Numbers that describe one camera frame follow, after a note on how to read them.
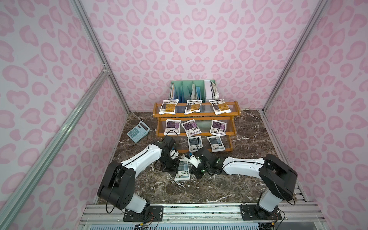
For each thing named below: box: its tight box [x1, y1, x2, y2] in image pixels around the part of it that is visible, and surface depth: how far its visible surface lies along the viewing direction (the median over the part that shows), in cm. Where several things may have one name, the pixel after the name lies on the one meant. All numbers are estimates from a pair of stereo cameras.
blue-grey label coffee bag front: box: [187, 136, 204, 152], surface depth 100 cm
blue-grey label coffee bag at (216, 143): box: [206, 135, 226, 153], surface depth 97 cm
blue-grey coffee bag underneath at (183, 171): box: [174, 158, 191, 181], surface depth 85 cm
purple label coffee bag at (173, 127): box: [163, 119, 182, 136], surface depth 92 cm
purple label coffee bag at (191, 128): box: [181, 118, 203, 138], surface depth 90 cm
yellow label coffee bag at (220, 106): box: [208, 98, 231, 115], surface depth 82 cm
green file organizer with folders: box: [168, 79, 219, 103], surface depth 103 cm
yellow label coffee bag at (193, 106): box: [184, 99, 203, 115], surface depth 81 cm
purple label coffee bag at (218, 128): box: [209, 119, 227, 137], surface depth 90 cm
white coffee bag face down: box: [159, 98, 180, 115], surface depth 81 cm
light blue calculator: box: [126, 120, 150, 144], surface depth 106 cm
